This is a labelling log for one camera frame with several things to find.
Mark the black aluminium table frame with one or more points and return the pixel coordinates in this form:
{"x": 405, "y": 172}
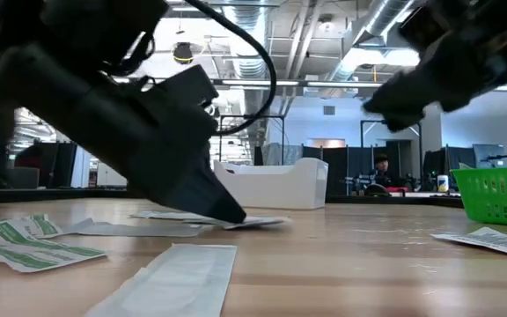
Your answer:
{"x": 390, "y": 200}

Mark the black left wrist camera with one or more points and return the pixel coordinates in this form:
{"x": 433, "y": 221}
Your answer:
{"x": 183, "y": 97}

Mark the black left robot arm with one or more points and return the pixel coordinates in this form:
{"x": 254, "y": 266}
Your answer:
{"x": 38, "y": 88}

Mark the white building column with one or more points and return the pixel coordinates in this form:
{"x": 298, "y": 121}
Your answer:
{"x": 80, "y": 169}

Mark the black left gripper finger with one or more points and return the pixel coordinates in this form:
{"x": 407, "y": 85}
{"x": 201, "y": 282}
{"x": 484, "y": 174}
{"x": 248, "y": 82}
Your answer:
{"x": 209, "y": 198}

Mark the black room divider panel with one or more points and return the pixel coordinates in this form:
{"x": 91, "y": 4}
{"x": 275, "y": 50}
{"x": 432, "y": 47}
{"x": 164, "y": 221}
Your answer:
{"x": 337, "y": 167}
{"x": 451, "y": 163}

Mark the green plastic basket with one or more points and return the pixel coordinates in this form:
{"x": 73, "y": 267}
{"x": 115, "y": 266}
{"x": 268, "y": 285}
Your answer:
{"x": 500, "y": 196}

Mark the silver ventilation duct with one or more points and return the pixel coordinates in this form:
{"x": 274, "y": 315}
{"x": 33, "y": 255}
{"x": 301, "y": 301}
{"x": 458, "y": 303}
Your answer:
{"x": 249, "y": 66}

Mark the black ceiling dome device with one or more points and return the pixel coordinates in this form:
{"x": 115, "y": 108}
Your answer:
{"x": 183, "y": 53}

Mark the grey background monitor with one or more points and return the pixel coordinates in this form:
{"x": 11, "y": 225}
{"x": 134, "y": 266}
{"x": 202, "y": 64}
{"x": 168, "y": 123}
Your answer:
{"x": 489, "y": 155}

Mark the white plastic bin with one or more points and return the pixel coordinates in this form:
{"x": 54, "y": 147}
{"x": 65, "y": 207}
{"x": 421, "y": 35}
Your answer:
{"x": 280, "y": 185}

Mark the long white bandage packet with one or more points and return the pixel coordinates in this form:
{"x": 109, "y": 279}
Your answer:
{"x": 170, "y": 282}

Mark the green striped bandage packet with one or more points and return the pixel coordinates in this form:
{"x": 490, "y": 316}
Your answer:
{"x": 29, "y": 251}
{"x": 44, "y": 224}

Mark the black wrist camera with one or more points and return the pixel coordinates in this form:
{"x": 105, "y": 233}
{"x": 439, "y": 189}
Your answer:
{"x": 183, "y": 97}
{"x": 434, "y": 26}

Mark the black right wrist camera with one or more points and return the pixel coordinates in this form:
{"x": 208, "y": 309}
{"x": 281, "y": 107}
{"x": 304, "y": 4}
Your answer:
{"x": 434, "y": 26}

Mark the long ceiling light strip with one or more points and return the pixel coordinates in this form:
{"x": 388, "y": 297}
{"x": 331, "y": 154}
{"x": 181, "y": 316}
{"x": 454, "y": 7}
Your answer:
{"x": 324, "y": 83}

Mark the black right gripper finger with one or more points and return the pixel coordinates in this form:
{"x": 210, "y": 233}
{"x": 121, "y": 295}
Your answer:
{"x": 405, "y": 120}
{"x": 403, "y": 92}

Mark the small background wipes canister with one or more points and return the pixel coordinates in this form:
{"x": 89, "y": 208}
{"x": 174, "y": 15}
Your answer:
{"x": 443, "y": 185}

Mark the person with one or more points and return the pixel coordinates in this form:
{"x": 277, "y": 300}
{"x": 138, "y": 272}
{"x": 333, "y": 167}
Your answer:
{"x": 382, "y": 174}

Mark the white cabinet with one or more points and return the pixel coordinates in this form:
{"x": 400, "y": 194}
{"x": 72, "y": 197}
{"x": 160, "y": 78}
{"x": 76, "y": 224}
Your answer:
{"x": 108, "y": 179}

